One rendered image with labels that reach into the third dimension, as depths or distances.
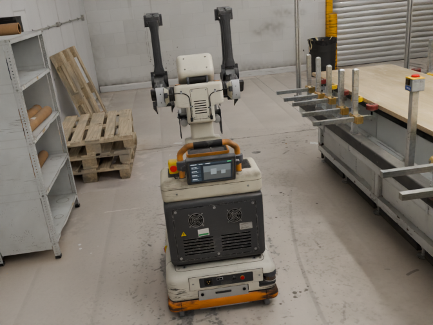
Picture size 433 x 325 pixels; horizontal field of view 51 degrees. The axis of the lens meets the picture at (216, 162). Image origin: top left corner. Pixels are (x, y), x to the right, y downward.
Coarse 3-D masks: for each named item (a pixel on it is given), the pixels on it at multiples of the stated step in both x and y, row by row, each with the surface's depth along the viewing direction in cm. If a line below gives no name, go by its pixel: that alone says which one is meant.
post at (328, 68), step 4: (328, 68) 350; (328, 72) 351; (328, 76) 352; (328, 80) 353; (328, 84) 355; (328, 88) 356; (328, 92) 357; (328, 96) 358; (328, 104) 360; (328, 108) 361
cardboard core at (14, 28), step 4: (4, 24) 323; (8, 24) 322; (12, 24) 322; (16, 24) 322; (0, 28) 321; (4, 28) 321; (8, 28) 321; (12, 28) 322; (16, 28) 322; (20, 28) 329; (0, 32) 322; (4, 32) 322; (8, 32) 323; (12, 32) 323; (16, 32) 324; (20, 32) 328
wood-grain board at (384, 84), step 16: (384, 64) 445; (336, 80) 396; (368, 80) 385; (384, 80) 379; (400, 80) 374; (432, 80) 364; (368, 96) 333; (384, 96) 329; (400, 96) 325; (432, 96) 317; (400, 112) 287; (432, 112) 281; (432, 128) 252
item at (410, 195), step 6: (402, 192) 190; (408, 192) 190; (414, 192) 189; (420, 192) 189; (426, 192) 190; (432, 192) 190; (402, 198) 189; (408, 198) 190; (414, 198) 190; (420, 198) 190
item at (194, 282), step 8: (224, 272) 250; (232, 272) 249; (240, 272) 249; (248, 272) 250; (256, 272) 251; (192, 280) 248; (200, 280) 248; (208, 280) 249; (216, 280) 250; (224, 280) 250; (232, 280) 251; (240, 280) 251; (248, 280) 252; (256, 280) 252; (192, 288) 249; (200, 288) 250
